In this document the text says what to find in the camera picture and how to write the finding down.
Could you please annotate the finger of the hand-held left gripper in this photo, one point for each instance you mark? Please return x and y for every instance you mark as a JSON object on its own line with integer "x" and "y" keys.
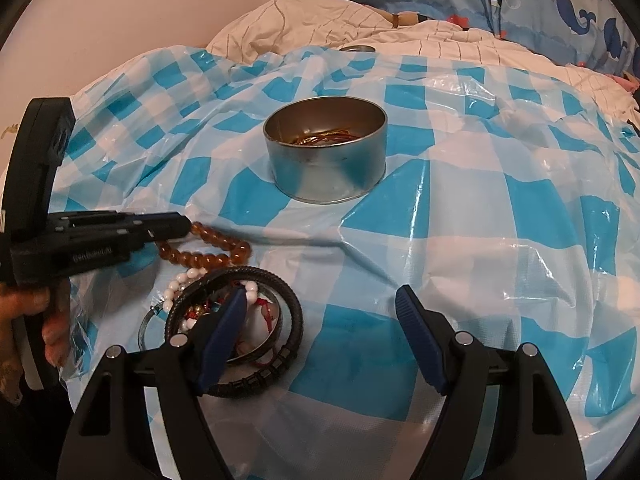
{"x": 165, "y": 222}
{"x": 142, "y": 240}

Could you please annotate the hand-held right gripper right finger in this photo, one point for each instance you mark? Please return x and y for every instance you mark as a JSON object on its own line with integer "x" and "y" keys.
{"x": 420, "y": 340}

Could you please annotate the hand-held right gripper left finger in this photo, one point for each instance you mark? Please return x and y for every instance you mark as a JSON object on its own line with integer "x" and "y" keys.
{"x": 225, "y": 330}

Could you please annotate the dark metal bangle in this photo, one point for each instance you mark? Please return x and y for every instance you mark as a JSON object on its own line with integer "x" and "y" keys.
{"x": 260, "y": 355}

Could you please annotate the black ribbed bangle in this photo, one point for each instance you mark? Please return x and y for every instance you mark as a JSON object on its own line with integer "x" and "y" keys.
{"x": 296, "y": 310}

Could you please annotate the round metal tin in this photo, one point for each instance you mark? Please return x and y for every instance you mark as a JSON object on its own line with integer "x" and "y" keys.
{"x": 325, "y": 175}

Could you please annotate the person's left hand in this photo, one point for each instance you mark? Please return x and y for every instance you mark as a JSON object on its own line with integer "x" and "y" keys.
{"x": 55, "y": 335}

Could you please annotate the blue white checkered plastic sheet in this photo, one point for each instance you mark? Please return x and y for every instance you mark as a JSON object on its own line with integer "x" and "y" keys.
{"x": 450, "y": 210}

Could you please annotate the thin gold bangles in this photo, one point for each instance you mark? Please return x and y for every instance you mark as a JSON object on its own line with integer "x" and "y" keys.
{"x": 320, "y": 138}

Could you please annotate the white quilt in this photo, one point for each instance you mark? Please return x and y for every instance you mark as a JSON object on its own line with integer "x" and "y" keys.
{"x": 310, "y": 20}

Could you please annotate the round metal tin lid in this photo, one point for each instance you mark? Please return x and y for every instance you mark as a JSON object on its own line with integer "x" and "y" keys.
{"x": 357, "y": 49}

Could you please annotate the pink plastic bag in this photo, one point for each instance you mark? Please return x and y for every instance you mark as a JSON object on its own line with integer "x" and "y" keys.
{"x": 625, "y": 81}

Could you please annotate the whale print blue cloth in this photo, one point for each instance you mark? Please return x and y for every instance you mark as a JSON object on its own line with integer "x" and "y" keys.
{"x": 550, "y": 0}

